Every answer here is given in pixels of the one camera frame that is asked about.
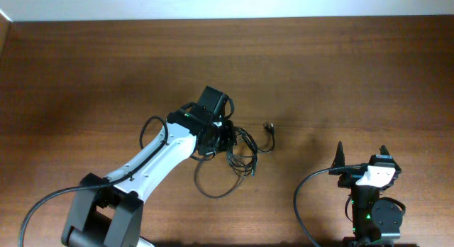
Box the black USB cable with loop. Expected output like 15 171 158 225
193 122 276 199

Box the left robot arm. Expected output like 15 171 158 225
61 87 233 247

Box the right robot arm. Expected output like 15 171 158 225
330 143 406 246

